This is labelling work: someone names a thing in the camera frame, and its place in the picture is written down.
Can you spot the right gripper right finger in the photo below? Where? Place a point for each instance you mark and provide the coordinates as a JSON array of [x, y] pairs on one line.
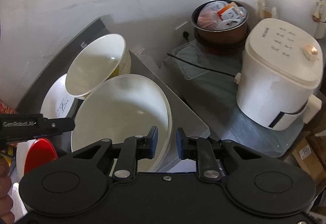
[[199, 150]]

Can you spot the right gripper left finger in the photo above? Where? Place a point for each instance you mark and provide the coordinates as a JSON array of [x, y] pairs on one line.
[[132, 150]]

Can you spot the red plastic bowl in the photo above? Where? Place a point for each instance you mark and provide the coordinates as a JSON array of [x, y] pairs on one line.
[[40, 152]]

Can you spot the white bowl yellow outside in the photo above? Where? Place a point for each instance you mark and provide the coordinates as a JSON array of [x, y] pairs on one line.
[[124, 106]]

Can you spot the small white patterned plate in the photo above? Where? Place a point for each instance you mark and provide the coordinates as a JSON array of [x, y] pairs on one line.
[[58, 103]]

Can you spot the white bowl with branch pattern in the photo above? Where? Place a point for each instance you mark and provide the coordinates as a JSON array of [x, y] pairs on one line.
[[104, 58]]

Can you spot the person's left hand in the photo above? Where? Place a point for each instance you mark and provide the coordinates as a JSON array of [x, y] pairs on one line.
[[6, 201]]

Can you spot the cardboard box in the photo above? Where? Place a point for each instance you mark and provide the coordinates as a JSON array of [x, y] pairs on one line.
[[308, 161]]

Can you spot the white rice cooker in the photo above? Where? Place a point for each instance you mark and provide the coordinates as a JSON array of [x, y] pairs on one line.
[[282, 67]]

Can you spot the brown pot with packets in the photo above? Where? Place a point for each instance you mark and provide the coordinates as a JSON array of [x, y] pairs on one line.
[[220, 23]]

